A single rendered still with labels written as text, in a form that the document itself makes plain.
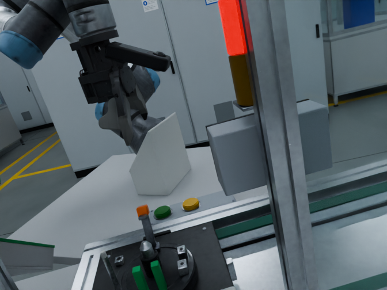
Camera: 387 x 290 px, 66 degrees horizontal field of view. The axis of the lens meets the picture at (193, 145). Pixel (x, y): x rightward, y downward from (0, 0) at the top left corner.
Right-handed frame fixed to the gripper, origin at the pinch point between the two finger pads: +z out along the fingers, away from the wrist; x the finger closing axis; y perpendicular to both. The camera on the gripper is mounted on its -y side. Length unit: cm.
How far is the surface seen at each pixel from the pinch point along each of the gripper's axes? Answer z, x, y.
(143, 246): 12.2, 20.5, -1.3
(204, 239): 20.3, 11.5, -9.0
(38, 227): 33, -21, 53
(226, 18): -17.7, 27.8, -20.2
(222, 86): 57, -279, -13
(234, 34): -16.2, 28.3, -20.6
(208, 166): 34, -45, -6
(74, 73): 4, -268, 143
